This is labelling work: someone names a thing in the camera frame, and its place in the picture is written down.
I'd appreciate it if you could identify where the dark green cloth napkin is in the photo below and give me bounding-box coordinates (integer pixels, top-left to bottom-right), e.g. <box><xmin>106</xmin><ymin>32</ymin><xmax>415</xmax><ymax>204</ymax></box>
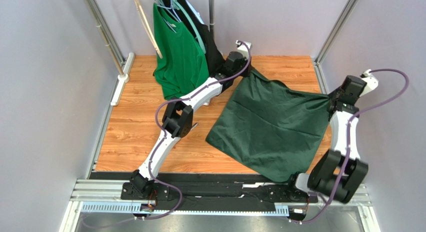
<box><xmin>206</xmin><ymin>69</ymin><xmax>330</xmax><ymax>183</ymax></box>

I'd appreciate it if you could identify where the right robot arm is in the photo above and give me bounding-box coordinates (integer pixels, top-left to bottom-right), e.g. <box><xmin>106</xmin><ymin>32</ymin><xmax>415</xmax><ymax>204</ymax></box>
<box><xmin>291</xmin><ymin>75</ymin><xmax>378</xmax><ymax>204</ymax></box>

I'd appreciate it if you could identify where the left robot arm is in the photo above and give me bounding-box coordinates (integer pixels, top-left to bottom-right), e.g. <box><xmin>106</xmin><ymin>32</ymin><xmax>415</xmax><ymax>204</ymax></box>
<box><xmin>120</xmin><ymin>48</ymin><xmax>251</xmax><ymax>200</ymax></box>

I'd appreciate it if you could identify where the black t-shirt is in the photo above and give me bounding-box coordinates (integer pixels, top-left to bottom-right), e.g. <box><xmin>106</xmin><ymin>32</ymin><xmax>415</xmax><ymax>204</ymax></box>
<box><xmin>174</xmin><ymin>0</ymin><xmax>227</xmax><ymax>78</ymax></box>

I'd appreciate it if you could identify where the green t-shirt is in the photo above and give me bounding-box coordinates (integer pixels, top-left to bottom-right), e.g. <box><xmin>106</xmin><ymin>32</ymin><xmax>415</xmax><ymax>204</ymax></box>
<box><xmin>152</xmin><ymin>3</ymin><xmax>209</xmax><ymax>100</ymax></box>

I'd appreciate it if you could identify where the metal rack pole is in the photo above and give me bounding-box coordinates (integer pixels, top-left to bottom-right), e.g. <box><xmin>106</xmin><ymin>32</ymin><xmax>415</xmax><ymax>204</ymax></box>
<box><xmin>208</xmin><ymin>0</ymin><xmax>215</xmax><ymax>37</ymax></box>

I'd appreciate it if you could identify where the teal clothes hanger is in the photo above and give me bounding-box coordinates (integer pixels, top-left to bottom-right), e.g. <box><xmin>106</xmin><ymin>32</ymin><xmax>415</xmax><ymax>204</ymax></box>
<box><xmin>158</xmin><ymin>0</ymin><xmax>207</xmax><ymax>54</ymax></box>

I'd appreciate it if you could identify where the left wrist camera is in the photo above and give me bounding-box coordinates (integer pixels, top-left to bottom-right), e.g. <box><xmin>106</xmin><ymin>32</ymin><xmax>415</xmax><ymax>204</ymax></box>
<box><xmin>235</xmin><ymin>40</ymin><xmax>252</xmax><ymax>59</ymax></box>

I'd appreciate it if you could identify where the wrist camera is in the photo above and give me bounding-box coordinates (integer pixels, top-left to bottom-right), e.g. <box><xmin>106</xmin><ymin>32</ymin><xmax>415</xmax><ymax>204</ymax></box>
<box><xmin>235</xmin><ymin>40</ymin><xmax>252</xmax><ymax>59</ymax></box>
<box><xmin>359</xmin><ymin>69</ymin><xmax>379</xmax><ymax>97</ymax></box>

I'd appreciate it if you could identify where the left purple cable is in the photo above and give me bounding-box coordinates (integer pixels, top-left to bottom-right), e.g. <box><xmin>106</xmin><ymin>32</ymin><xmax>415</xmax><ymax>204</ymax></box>
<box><xmin>146</xmin><ymin>41</ymin><xmax>252</xmax><ymax>221</ymax></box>

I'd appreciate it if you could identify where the purple cable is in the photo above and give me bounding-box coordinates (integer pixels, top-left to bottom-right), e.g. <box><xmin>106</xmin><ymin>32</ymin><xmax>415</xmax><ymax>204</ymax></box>
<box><xmin>287</xmin><ymin>68</ymin><xmax>410</xmax><ymax>225</ymax></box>
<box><xmin>146</xmin><ymin>41</ymin><xmax>252</xmax><ymax>221</ymax></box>

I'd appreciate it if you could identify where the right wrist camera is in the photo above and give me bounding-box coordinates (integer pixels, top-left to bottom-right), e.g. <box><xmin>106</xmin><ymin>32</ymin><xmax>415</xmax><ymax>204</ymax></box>
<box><xmin>359</xmin><ymin>69</ymin><xmax>379</xmax><ymax>97</ymax></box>

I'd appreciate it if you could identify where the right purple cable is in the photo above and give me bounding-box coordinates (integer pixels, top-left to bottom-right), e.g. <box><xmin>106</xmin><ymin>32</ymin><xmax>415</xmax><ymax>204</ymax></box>
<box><xmin>287</xmin><ymin>68</ymin><xmax>410</xmax><ymax>225</ymax></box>

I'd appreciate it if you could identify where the white corner pole bracket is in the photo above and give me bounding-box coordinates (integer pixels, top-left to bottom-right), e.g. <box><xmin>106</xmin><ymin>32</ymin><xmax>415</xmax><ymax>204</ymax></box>
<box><xmin>110</xmin><ymin>52</ymin><xmax>136</xmax><ymax>106</ymax></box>

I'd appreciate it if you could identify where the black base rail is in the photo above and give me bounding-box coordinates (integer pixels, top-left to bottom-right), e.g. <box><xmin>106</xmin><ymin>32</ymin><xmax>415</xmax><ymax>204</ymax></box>
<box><xmin>89</xmin><ymin>172</ymin><xmax>319</xmax><ymax>212</ymax></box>

